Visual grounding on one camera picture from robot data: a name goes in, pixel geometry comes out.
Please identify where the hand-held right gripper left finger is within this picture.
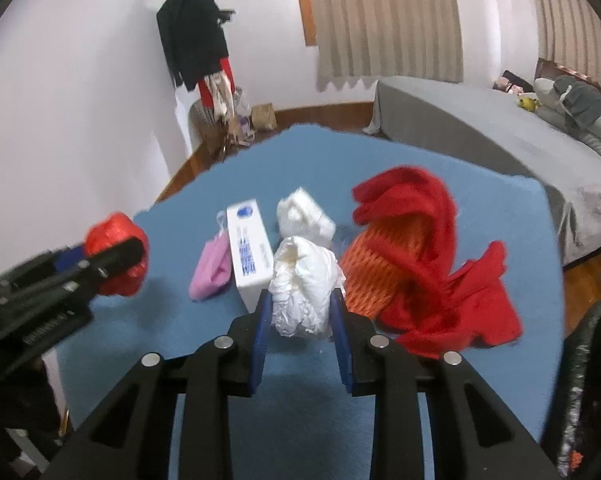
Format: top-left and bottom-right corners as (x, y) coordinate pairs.
(43, 287), (276, 480)

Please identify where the white box with blue print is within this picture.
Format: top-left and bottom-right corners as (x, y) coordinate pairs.
(226, 198), (276, 316)

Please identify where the pink cloth pouch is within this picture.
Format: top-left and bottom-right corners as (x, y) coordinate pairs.
(189, 210), (234, 302)

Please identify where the white plastic bag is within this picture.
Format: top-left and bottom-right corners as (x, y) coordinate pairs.
(269, 236), (347, 340)

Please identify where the white crumpled tissue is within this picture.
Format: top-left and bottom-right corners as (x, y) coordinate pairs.
(276, 187), (337, 241)

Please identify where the dark plush doll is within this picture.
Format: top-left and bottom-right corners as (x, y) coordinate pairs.
(495, 70), (535, 97)

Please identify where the orange foam net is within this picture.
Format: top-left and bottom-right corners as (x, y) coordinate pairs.
(339, 220), (433, 321)

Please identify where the red knitted scarf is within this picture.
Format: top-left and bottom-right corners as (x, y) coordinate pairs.
(351, 165), (525, 360)

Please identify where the black coat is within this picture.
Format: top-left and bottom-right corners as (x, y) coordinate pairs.
(156, 0), (231, 92)

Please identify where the brown paper bag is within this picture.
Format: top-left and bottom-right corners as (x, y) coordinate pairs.
(250, 102), (277, 132)

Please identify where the bin with black liner bag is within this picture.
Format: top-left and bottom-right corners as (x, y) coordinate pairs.
(550, 295), (601, 480)

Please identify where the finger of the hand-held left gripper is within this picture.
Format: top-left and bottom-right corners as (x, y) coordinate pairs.
(0, 244), (91, 295)
(0, 236), (150, 322)

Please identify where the wooden window frame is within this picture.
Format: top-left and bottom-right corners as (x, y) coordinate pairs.
(293, 0), (317, 46)

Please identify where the grey bed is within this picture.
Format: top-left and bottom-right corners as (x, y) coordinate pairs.
(365, 76), (601, 266)

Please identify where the beige curtain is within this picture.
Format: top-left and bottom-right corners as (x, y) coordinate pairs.
(527, 0), (601, 83)
(305, 0), (466, 92)

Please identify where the wooden headboard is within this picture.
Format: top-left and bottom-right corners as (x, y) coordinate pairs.
(535, 57), (601, 96)

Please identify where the red plastic bag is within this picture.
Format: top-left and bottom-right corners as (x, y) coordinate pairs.
(84, 212), (150, 298)

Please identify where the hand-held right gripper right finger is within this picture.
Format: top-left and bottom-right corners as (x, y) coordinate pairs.
(329, 287), (556, 480)

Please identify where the blue table cover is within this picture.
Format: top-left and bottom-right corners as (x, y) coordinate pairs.
(55, 125), (566, 480)

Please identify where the light grey duvet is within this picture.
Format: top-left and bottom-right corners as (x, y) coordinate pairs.
(533, 77), (601, 161)

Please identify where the cream cloth bag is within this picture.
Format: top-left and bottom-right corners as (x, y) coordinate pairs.
(208, 72), (236, 123)

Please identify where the red garment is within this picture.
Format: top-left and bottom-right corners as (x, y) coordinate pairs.
(198, 57), (238, 111)

